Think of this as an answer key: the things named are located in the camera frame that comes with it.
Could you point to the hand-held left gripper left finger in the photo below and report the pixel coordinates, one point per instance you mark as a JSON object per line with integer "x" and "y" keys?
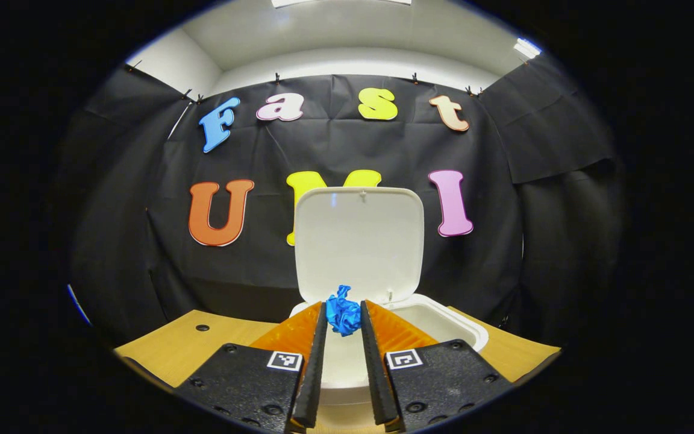
{"x": 314, "y": 374}

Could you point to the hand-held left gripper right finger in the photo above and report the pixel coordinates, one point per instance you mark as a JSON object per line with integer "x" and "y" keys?
{"x": 374, "y": 374}

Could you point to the white desktop garbage bin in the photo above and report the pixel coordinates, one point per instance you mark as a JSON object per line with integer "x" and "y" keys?
{"x": 341, "y": 367}

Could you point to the blue paper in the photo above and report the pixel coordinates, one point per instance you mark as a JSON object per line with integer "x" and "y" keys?
{"x": 344, "y": 313}

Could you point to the white garbage bin lid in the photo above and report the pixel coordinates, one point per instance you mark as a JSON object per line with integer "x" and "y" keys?
{"x": 353, "y": 241}

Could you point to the wooden desktop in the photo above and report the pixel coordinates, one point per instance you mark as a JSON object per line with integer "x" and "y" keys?
{"x": 172, "y": 355}

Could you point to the black backdrop cloth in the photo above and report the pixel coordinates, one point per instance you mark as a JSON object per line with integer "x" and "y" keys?
{"x": 335, "y": 150}

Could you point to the small ceiling light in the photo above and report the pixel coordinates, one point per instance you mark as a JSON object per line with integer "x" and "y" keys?
{"x": 528, "y": 48}

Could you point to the long ceiling light panel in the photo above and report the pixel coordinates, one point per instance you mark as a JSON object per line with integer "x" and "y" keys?
{"x": 341, "y": 2}

